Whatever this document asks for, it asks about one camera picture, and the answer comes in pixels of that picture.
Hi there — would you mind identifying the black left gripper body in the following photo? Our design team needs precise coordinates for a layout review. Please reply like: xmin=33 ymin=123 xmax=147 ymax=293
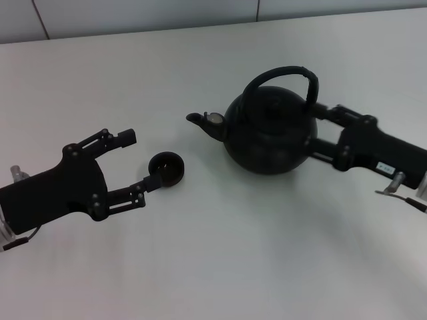
xmin=0 ymin=145 xmax=109 ymax=236

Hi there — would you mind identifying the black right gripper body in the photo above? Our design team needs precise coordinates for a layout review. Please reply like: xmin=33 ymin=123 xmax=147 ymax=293
xmin=335 ymin=115 xmax=427 ymax=190

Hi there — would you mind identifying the small dark teacup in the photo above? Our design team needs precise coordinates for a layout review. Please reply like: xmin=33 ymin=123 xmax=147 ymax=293
xmin=147 ymin=151 xmax=185 ymax=188

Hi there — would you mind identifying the black round teapot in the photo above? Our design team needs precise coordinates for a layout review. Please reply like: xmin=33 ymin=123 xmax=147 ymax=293
xmin=185 ymin=65 xmax=320 ymax=175

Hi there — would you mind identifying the right gripper cable with plug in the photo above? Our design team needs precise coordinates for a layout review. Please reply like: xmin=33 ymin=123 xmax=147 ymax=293
xmin=375 ymin=171 xmax=427 ymax=214

